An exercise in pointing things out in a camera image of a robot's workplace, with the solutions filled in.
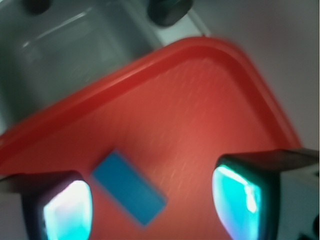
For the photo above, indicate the red plastic tray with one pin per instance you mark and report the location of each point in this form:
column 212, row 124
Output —
column 171, row 114

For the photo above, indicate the grey faucet spout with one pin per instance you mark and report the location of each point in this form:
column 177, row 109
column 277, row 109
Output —
column 166, row 13

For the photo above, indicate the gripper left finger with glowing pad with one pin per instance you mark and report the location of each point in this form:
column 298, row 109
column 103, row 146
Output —
column 45, row 206

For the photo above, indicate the grey plastic sink basin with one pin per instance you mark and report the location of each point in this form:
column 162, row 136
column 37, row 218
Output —
column 49, row 49

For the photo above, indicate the blue rectangular block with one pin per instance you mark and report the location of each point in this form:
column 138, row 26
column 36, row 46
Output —
column 133, row 192

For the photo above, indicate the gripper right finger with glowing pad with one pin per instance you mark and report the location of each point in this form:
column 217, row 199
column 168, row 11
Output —
column 268, row 195

